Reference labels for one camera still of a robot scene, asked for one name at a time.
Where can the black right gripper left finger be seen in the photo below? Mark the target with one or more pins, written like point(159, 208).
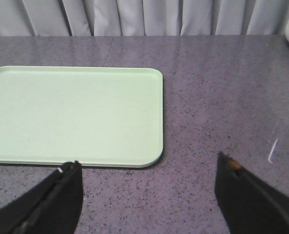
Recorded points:
point(52, 207)

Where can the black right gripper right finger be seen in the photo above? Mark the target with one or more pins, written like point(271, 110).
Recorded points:
point(249, 205)

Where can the light green tray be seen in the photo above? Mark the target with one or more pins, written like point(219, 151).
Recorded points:
point(99, 116)

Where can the white curtain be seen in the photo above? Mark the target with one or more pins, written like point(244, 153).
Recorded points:
point(142, 17)

